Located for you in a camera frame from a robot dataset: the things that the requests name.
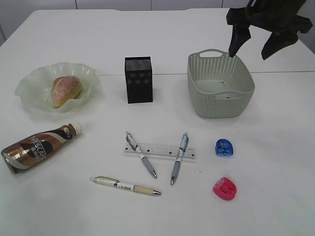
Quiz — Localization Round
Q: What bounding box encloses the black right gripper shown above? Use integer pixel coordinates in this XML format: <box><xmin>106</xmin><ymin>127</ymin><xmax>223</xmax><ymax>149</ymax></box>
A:
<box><xmin>226</xmin><ymin>0</ymin><xmax>312</xmax><ymax>60</ymax></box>

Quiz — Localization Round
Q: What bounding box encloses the blue pencil sharpener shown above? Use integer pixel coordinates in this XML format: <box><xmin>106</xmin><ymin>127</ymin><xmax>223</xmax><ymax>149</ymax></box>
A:
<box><xmin>215</xmin><ymin>139</ymin><xmax>234</xmax><ymax>156</ymax></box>

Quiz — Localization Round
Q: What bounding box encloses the sugared bread roll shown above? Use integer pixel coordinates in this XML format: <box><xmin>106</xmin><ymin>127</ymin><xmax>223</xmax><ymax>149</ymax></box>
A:
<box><xmin>51</xmin><ymin>76</ymin><xmax>83</xmax><ymax>108</ymax></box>

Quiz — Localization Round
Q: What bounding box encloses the brown coffee bottle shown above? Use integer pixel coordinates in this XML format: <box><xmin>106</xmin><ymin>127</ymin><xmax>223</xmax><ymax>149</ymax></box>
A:
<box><xmin>1</xmin><ymin>121</ymin><xmax>83</xmax><ymax>174</ymax></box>

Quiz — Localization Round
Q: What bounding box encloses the grey-green woven plastic basket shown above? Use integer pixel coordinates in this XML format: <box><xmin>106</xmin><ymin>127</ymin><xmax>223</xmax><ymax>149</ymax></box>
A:
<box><xmin>187</xmin><ymin>49</ymin><xmax>255</xmax><ymax>118</ymax></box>

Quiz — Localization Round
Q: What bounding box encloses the black mesh pen holder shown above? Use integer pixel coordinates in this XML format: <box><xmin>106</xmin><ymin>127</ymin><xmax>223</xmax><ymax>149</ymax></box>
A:
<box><xmin>125</xmin><ymin>57</ymin><xmax>153</xmax><ymax>104</ymax></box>

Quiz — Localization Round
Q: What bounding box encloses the blue-grey pen right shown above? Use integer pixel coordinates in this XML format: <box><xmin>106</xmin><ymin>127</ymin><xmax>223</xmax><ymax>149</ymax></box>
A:
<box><xmin>170</xmin><ymin>132</ymin><xmax>189</xmax><ymax>185</ymax></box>

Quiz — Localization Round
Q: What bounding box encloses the pink pencil sharpener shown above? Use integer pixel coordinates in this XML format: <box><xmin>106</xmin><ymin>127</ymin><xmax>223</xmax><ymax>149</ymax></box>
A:
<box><xmin>213</xmin><ymin>177</ymin><xmax>237</xmax><ymax>201</ymax></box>

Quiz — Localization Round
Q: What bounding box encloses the grey pen left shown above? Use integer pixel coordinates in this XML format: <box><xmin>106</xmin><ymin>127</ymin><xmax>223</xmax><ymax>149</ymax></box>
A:
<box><xmin>126</xmin><ymin>131</ymin><xmax>157</xmax><ymax>179</ymax></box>

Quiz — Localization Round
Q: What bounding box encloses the cream white pen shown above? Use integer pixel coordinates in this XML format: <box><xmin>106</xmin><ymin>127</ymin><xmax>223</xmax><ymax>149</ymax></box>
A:
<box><xmin>90</xmin><ymin>177</ymin><xmax>162</xmax><ymax>196</ymax></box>

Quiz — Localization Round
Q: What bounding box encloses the pale green wavy plate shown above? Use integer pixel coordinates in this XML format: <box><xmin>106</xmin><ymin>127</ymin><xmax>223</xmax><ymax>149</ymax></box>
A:
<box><xmin>15</xmin><ymin>62</ymin><xmax>100</xmax><ymax>113</ymax></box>

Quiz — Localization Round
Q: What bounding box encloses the clear plastic ruler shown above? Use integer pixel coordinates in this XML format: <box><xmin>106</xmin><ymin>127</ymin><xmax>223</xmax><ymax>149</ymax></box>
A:
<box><xmin>123</xmin><ymin>142</ymin><xmax>197</xmax><ymax>160</ymax></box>

